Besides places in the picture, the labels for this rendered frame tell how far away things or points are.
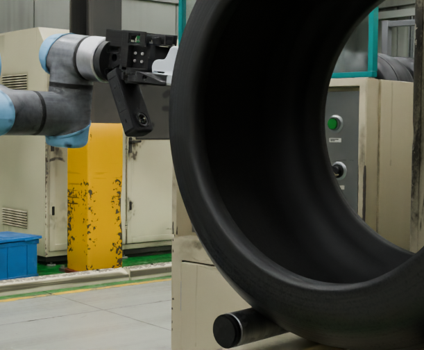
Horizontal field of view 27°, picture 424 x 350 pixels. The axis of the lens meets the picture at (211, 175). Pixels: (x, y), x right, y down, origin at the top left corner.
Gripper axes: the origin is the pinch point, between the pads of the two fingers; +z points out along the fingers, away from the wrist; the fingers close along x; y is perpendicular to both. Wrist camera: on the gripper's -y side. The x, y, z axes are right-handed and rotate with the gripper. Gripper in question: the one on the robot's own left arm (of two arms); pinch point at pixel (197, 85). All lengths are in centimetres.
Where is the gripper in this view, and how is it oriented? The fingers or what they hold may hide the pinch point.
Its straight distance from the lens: 131.3
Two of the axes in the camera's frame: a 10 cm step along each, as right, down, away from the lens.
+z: 7.4, 1.6, -6.6
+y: 1.0, -9.9, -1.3
